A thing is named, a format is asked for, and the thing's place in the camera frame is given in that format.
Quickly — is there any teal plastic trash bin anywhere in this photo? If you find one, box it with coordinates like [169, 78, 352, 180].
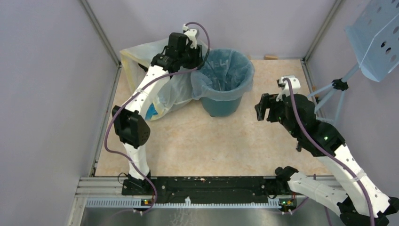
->
[199, 48, 255, 118]

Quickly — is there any long wooden block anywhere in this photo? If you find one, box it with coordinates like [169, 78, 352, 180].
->
[263, 55, 279, 60]

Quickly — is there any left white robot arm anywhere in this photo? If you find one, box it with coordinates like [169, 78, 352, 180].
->
[112, 28, 203, 195]

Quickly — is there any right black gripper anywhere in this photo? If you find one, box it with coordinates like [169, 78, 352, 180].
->
[255, 93, 299, 138]

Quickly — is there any large full translucent bag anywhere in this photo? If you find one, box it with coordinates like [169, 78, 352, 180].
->
[120, 38, 192, 121]

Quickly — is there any thin blue plastic trash bag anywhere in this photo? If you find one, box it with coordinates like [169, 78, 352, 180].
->
[190, 48, 255, 102]

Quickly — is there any perforated light blue panel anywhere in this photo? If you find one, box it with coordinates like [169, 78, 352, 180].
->
[345, 0, 399, 82]

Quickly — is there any white toothed rail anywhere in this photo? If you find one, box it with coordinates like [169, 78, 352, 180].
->
[86, 197, 281, 209]

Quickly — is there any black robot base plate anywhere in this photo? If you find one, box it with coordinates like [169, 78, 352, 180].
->
[121, 176, 292, 204]

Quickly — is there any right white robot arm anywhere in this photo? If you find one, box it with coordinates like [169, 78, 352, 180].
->
[255, 93, 399, 226]

